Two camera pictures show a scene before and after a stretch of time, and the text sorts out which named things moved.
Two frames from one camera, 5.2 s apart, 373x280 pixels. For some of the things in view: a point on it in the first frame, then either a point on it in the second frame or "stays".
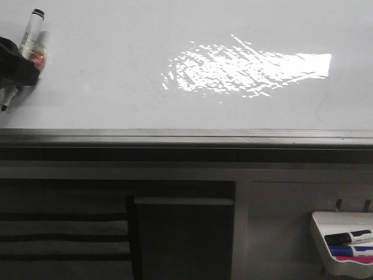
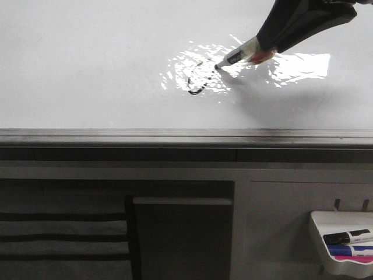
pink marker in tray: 355,258 stays
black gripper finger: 16,69 to 287,23
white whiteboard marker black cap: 26,47 to 252,51
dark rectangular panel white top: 185,238 stays
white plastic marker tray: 324,223 stays
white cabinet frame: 274,202 stays
